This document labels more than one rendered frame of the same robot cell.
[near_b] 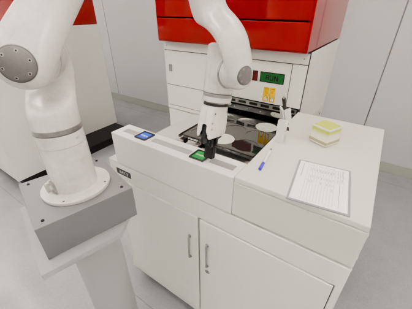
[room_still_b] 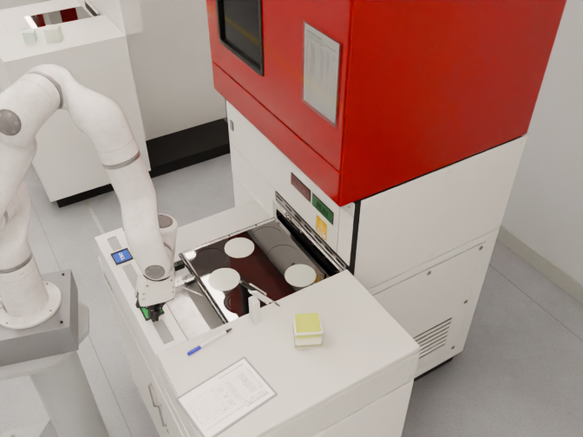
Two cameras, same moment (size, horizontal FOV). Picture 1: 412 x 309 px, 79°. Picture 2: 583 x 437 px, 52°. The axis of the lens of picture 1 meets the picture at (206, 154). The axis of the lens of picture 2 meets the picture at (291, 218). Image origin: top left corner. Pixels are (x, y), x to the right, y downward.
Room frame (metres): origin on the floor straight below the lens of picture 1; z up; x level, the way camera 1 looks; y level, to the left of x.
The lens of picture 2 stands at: (-0.14, -0.82, 2.26)
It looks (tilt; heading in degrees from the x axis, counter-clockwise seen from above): 40 degrees down; 25
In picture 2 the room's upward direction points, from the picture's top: straight up
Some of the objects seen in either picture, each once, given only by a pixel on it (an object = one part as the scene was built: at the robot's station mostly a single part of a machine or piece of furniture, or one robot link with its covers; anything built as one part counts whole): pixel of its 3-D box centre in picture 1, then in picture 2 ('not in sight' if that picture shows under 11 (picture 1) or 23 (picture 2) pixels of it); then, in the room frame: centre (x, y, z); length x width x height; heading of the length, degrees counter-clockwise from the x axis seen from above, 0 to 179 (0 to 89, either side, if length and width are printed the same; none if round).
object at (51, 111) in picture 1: (46, 80); (3, 218); (0.64, 0.40, 1.23); 0.19 x 0.12 x 0.24; 15
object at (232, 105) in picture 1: (251, 115); (306, 243); (1.23, -0.24, 0.89); 0.44 x 0.02 x 0.10; 56
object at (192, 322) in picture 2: not in sight; (181, 309); (0.82, 0.00, 0.87); 0.36 x 0.08 x 0.03; 56
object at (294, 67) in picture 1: (224, 86); (283, 185); (1.34, -0.10, 1.02); 0.82 x 0.03 x 0.40; 56
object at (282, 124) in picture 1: (284, 123); (259, 301); (0.82, -0.28, 1.03); 0.06 x 0.04 x 0.13; 146
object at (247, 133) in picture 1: (235, 130); (254, 267); (1.05, -0.13, 0.90); 0.34 x 0.34 x 0.01; 56
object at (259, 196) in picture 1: (317, 167); (290, 367); (0.75, -0.40, 0.89); 0.62 x 0.35 x 0.14; 146
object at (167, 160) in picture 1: (172, 162); (140, 299); (0.78, 0.12, 0.89); 0.55 x 0.09 x 0.14; 56
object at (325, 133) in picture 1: (325, 133); (307, 330); (0.80, -0.43, 1.00); 0.07 x 0.07 x 0.07; 30
